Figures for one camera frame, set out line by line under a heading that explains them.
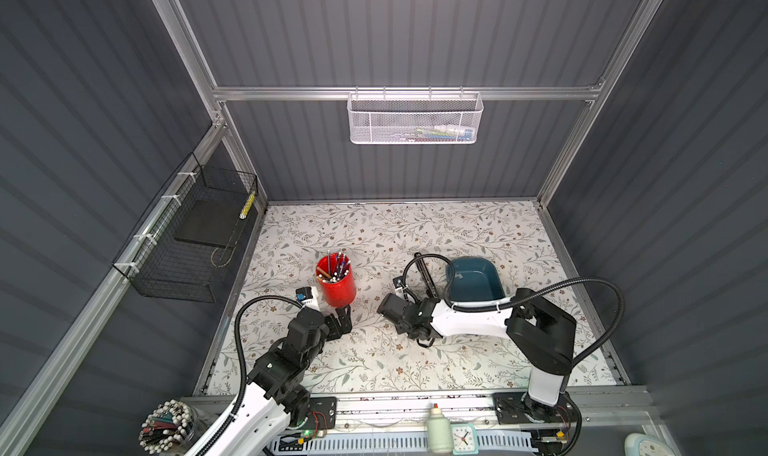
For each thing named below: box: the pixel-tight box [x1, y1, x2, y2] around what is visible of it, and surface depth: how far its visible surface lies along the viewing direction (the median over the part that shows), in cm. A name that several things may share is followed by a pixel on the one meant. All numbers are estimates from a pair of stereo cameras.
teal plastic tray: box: [450, 256, 506, 302], surface depth 100 cm
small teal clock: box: [451, 423, 479, 456], surface depth 70 cm
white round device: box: [624, 433, 676, 456], surface depth 68 cm
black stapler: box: [414, 252, 440, 300], surface depth 98 cm
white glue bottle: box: [427, 403, 453, 455], surface depth 66 cm
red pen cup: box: [315, 252, 357, 308], surface depth 88 cm
